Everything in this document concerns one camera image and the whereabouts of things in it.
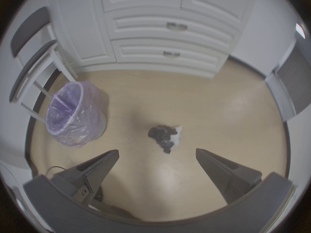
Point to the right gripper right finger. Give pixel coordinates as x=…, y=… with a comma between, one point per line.
x=222, y=173

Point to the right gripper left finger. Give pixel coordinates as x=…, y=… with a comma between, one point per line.
x=93, y=171

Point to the white trash bin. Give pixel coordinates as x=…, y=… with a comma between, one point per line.
x=100, y=124

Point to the purple plastic bag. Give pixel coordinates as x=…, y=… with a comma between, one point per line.
x=80, y=110

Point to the crumpled black plastic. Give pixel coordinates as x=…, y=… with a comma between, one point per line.
x=160, y=135

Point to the crumpled white paper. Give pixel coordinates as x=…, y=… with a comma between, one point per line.
x=178, y=135

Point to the bed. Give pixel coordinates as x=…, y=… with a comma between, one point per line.
x=295, y=81

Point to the white chair with grey seat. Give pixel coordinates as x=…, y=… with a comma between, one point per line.
x=31, y=64

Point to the white wardrobe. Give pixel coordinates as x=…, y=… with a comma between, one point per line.
x=158, y=25

